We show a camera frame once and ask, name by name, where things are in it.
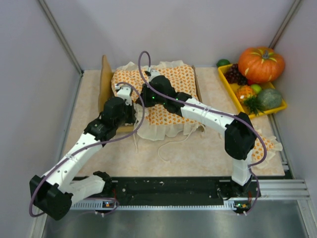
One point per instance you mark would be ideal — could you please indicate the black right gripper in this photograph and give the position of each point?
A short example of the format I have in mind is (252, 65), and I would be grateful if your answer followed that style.
(142, 98)

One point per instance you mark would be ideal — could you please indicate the dark green lime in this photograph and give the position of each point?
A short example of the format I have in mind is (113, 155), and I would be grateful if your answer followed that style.
(222, 62)

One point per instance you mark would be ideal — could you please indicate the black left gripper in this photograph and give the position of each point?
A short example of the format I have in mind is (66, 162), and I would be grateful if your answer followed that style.
(130, 111)

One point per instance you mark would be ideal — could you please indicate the duck print pillow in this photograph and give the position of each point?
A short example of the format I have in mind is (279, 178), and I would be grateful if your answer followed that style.
(272, 147)

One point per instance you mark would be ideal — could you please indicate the red tomato under pumpkin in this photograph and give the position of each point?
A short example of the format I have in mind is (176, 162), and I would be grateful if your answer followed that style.
(249, 82)

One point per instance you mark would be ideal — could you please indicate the yellow plastic tray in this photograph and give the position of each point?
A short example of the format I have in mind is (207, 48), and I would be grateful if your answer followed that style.
(231, 90)

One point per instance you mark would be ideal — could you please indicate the orange pumpkin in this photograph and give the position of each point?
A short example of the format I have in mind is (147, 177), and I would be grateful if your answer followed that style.
(261, 64)

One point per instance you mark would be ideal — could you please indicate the green melon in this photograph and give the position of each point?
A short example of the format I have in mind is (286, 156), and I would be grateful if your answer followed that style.
(269, 99)

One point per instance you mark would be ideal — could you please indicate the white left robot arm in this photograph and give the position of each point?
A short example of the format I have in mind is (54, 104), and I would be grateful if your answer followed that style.
(55, 191)

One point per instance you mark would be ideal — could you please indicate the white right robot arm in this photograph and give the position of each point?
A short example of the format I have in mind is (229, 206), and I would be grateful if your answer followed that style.
(237, 130)

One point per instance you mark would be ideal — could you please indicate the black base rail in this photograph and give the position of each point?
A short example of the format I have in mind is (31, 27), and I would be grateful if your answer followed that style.
(175, 191)

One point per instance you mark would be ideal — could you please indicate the wooden pet bed frame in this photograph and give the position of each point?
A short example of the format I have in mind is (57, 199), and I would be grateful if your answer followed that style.
(106, 90)

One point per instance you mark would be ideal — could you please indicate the orange pineapple toy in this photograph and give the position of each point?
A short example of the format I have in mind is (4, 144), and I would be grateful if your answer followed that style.
(248, 98)

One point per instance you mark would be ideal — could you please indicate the dark purple grape bunch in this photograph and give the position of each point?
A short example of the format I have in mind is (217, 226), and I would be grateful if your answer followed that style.
(233, 75)

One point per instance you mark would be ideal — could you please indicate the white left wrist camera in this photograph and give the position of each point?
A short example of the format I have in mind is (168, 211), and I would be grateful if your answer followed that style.
(124, 92)

